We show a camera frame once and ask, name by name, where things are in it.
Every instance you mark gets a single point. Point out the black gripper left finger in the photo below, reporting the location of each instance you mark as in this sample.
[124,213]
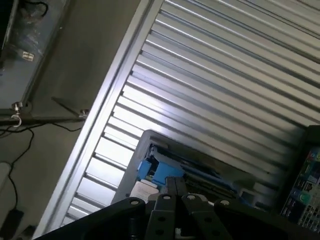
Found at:
[160,220]

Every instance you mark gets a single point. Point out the black PC case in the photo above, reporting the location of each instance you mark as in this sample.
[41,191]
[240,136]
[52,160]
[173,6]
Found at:
[307,175]

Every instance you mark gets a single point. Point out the grey parts rack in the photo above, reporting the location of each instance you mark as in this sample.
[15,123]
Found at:
[130,170]

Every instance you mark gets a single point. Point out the black power adapter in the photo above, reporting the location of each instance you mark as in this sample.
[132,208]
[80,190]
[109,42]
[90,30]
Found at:
[13,217]

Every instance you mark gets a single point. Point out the silver CPU chip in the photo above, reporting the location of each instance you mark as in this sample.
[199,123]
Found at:
[146,190]

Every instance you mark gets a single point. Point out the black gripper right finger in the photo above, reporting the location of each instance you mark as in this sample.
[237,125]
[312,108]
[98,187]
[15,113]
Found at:
[200,220]

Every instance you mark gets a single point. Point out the blue panel metal frame cart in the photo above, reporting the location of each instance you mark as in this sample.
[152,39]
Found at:
[25,50]

